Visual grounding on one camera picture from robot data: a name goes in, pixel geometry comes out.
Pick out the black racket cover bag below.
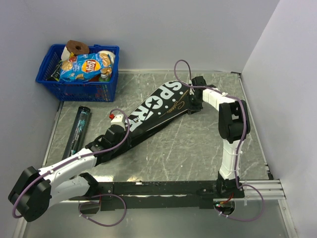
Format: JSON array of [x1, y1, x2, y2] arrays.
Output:
[[110, 81, 190, 150]]

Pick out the black shuttlecock tube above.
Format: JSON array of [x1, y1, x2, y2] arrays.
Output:
[[62, 106, 91, 160]]

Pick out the blue plastic basket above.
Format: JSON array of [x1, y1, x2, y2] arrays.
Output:
[[35, 44, 119, 102]]

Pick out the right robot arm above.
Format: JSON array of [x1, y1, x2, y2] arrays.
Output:
[[189, 76, 250, 197]]

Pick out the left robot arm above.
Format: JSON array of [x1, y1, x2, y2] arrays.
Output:
[[8, 125, 130, 222]]

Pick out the blue Lays chip bag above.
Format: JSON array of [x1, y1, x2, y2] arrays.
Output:
[[59, 51, 115, 82]]

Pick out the brown chocolate donut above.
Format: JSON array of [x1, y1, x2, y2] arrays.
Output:
[[66, 40, 90, 55]]

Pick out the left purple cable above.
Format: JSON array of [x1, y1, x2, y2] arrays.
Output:
[[11, 109, 131, 219]]

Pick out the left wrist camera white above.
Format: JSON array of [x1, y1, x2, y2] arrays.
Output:
[[109, 114, 125, 129]]

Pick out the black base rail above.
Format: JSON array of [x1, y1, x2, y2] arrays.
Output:
[[68, 180, 246, 211]]

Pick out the aluminium frame rail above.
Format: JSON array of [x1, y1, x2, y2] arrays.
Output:
[[244, 180, 286, 200]]

